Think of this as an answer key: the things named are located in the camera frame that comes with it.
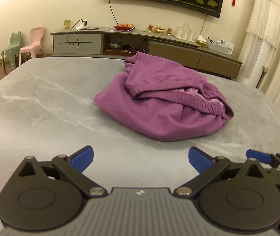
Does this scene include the green plastic chair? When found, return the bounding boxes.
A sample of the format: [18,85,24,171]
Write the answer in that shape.
[2,31,23,70]

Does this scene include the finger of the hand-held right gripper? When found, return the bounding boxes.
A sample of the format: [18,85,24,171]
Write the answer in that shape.
[245,149,280,171]

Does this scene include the purple pants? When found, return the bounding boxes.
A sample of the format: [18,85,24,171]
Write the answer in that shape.
[94,51,234,142]

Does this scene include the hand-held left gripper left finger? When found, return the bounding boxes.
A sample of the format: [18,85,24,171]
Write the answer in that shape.
[18,146,107,198]

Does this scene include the cluster of clear glasses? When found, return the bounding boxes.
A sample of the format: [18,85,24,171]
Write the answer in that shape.
[174,23,197,41]

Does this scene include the gold tissue box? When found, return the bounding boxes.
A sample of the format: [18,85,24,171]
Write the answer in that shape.
[196,36,208,48]

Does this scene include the black charger cable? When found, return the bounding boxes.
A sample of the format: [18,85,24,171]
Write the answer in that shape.
[67,20,84,48]

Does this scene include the red fruit plate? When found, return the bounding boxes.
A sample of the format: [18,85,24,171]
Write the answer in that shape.
[114,23,135,31]

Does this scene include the pink plastic chair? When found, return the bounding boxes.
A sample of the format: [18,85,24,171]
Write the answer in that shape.
[19,27,47,66]

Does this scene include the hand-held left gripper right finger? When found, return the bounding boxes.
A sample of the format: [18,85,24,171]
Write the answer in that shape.
[174,147,265,198]

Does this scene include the long grey television cabinet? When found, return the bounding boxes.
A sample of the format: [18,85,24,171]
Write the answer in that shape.
[50,27,243,80]

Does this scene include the white lace curtain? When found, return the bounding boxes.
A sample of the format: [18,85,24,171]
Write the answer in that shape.
[238,0,280,113]

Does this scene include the clear plastic box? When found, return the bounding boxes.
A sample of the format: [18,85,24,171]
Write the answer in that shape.
[207,37,235,54]

